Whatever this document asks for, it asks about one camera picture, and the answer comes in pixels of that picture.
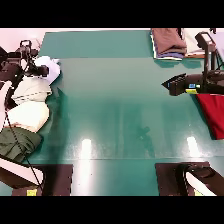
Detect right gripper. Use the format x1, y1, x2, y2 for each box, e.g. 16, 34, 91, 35
168, 73, 203, 97

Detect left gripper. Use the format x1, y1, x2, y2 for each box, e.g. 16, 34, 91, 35
30, 64, 50, 78

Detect white shirt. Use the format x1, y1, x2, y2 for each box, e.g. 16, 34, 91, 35
33, 55, 62, 85

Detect cream striped garment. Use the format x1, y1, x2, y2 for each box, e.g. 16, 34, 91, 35
11, 75, 53, 105

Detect blue garment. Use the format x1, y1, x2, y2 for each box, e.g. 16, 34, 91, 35
154, 51, 184, 62

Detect red garment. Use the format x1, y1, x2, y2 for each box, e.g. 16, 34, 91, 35
195, 93, 224, 141

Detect white garment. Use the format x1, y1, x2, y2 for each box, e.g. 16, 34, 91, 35
182, 28, 206, 56

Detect brown garment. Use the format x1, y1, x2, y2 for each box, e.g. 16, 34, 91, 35
151, 28, 188, 57

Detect green garment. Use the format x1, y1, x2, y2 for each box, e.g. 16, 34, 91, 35
0, 126, 44, 164

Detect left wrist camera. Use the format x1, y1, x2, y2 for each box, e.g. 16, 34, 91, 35
19, 39, 34, 58

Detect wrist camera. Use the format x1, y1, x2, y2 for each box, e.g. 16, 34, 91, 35
19, 39, 34, 58
194, 31, 217, 76

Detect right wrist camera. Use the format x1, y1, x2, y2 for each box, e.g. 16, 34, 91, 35
194, 31, 217, 76

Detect black cable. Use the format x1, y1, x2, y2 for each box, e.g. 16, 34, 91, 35
3, 108, 44, 188

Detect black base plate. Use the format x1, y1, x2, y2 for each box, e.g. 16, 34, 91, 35
11, 163, 75, 197
154, 162, 188, 197

